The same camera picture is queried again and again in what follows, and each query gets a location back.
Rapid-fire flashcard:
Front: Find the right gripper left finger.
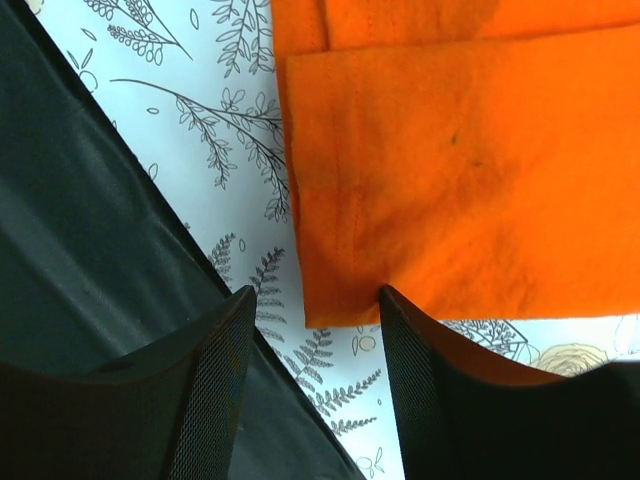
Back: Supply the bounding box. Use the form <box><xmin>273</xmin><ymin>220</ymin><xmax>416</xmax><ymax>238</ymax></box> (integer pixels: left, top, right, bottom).
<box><xmin>1</xmin><ymin>286</ymin><xmax>256</xmax><ymax>479</ymax></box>

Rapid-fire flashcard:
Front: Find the floral patterned table mat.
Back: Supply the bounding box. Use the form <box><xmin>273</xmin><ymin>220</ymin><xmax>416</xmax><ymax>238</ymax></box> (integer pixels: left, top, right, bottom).
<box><xmin>31</xmin><ymin>1</ymin><xmax>639</xmax><ymax>479</ymax></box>

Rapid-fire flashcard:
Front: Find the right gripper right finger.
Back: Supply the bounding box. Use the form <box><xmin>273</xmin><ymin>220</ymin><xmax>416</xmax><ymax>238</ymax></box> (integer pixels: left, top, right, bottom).
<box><xmin>379</xmin><ymin>286</ymin><xmax>639</xmax><ymax>479</ymax></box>

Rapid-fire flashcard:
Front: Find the orange t shirt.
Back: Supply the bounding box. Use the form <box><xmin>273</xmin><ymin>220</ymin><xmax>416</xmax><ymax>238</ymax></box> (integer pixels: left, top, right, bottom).
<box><xmin>272</xmin><ymin>1</ymin><xmax>639</xmax><ymax>328</ymax></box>

